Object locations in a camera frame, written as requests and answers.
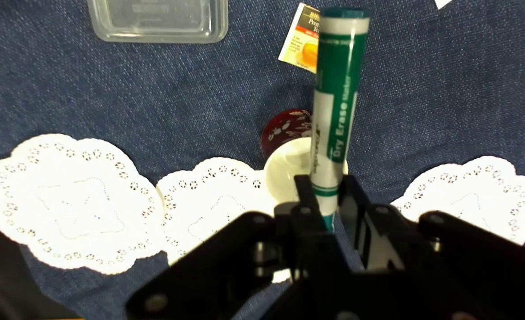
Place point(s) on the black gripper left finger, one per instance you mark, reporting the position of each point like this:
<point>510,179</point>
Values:
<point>261,261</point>

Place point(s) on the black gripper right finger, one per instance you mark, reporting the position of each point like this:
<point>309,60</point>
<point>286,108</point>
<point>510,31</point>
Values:
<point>439,261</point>

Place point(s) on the green white dry-erase marker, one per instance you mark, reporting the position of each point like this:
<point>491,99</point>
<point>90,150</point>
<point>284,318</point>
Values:
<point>338,90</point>

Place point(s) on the white paper doily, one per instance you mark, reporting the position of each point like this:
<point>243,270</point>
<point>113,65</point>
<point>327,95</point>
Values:
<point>468,197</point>
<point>71,202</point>
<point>213,197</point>

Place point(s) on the red patterned white mug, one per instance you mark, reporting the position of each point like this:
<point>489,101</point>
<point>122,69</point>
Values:
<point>284,127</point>

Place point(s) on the blue fabric cloth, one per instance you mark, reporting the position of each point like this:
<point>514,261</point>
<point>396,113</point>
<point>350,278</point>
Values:
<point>154,90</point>

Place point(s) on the orange yellow tea packet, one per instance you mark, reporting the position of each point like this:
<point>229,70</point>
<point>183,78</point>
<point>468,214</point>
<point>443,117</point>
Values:
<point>299,42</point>

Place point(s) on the small white paper packet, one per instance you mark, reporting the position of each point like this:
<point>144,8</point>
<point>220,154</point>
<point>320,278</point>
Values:
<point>441,3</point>

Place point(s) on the clear plastic container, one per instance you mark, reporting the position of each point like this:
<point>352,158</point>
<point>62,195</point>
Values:
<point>154,21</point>

